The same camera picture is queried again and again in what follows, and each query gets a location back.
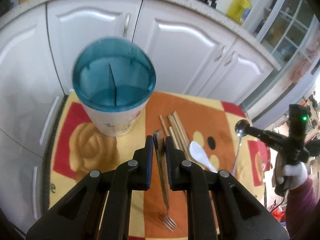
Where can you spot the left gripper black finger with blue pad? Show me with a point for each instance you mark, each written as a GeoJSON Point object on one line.
{"type": "Point", "coordinates": [98, 206]}
{"type": "Point", "coordinates": [219, 206]}

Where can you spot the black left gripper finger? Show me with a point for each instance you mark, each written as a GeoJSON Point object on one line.
{"type": "Point", "coordinates": [252, 131]}

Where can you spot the silver metal spoon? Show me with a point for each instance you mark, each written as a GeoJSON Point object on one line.
{"type": "Point", "coordinates": [240, 127]}

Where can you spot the white plastic spoon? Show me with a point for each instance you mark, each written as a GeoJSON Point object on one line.
{"type": "Point", "coordinates": [199, 155]}

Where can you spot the bamboo chopstick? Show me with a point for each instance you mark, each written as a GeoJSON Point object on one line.
{"type": "Point", "coordinates": [176, 131]}
{"type": "Point", "coordinates": [184, 138]}
{"type": "Point", "coordinates": [172, 134]}
{"type": "Point", "coordinates": [165, 129]}

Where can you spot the silver metal fork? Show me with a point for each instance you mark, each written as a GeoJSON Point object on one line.
{"type": "Point", "coordinates": [159, 146]}

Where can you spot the maroon sleeved forearm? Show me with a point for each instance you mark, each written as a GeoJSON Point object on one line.
{"type": "Point", "coordinates": [301, 203]}

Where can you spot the white gloved hand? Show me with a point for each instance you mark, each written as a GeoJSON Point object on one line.
{"type": "Point", "coordinates": [298, 173]}

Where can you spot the colourful patterned blanket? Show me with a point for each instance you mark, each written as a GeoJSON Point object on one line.
{"type": "Point", "coordinates": [79, 148]}

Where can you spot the white framed glass door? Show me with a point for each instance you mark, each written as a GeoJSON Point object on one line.
{"type": "Point", "coordinates": [288, 29]}

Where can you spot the yellow oil bottle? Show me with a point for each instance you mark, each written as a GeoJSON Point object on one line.
{"type": "Point", "coordinates": [238, 10]}

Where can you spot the floral utensil holder teal insert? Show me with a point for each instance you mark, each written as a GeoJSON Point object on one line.
{"type": "Point", "coordinates": [115, 87]}

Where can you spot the silver cabinet handle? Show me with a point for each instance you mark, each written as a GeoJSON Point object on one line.
{"type": "Point", "coordinates": [222, 52]}
{"type": "Point", "coordinates": [233, 55]}
{"type": "Point", "coordinates": [126, 24]}

